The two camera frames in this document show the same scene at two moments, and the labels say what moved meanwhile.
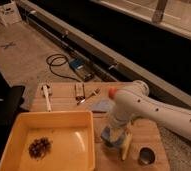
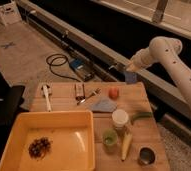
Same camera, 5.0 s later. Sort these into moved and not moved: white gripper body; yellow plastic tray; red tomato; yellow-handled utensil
Moved: white gripper body
Not moved: yellow-handled utensil; yellow plastic tray; red tomato
